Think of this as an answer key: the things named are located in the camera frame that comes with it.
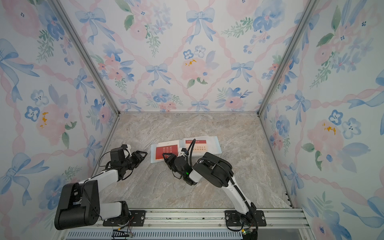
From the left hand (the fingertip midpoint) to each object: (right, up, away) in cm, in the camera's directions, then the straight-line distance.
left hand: (146, 154), depth 91 cm
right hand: (+10, -1, 0) cm, 10 cm away
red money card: (+7, +1, +6) cm, 9 cm away
